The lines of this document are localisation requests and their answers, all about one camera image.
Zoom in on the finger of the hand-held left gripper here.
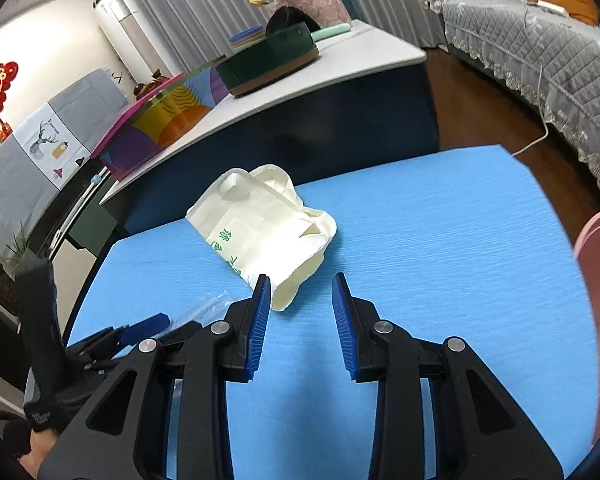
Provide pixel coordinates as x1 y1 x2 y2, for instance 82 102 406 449
65 326 132 361
120 312 172 347

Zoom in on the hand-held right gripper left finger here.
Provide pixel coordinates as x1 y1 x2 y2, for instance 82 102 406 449
37 274 272 480

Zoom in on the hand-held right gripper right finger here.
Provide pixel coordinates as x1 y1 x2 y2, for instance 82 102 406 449
331 272 563 480

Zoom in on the clear plastic wrapper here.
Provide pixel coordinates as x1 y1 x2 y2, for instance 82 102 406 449
167 291 231 335

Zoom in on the cream paper bag green print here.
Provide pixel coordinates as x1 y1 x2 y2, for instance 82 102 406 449
186 163 338 312

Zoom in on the person's left hand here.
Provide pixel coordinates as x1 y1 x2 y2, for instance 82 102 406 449
27 431 64 469

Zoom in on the potted plant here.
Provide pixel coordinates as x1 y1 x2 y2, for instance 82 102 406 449
0 220 33 316

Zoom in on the blue foam mat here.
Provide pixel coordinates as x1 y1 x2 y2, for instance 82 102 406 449
62 145 600 480

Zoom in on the television with grey cover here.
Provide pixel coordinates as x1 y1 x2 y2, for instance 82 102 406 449
0 67 133 261

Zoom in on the colourful tin box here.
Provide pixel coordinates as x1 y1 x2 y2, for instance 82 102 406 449
90 57 231 182

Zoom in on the white top coffee table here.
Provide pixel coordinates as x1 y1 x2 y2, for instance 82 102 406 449
99 20 441 243

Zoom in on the dark green round tin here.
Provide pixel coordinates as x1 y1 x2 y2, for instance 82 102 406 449
215 24 320 99

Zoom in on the stack of coloured bowls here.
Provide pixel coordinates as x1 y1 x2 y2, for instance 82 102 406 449
228 25 267 50

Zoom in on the white standing air conditioner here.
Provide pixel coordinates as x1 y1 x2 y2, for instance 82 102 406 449
95 0 176 88

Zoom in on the mint green tray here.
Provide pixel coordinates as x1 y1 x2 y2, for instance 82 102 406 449
310 20 353 43

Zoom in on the pink patterned bag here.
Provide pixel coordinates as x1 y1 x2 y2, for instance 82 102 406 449
264 0 352 28

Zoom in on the grey quilted sofa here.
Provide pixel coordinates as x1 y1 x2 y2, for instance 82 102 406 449
416 0 600 208

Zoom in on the white power strip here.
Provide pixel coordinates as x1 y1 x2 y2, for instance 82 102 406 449
534 0 569 17

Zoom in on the white power cable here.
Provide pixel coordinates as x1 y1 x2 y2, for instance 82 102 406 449
509 5 551 158

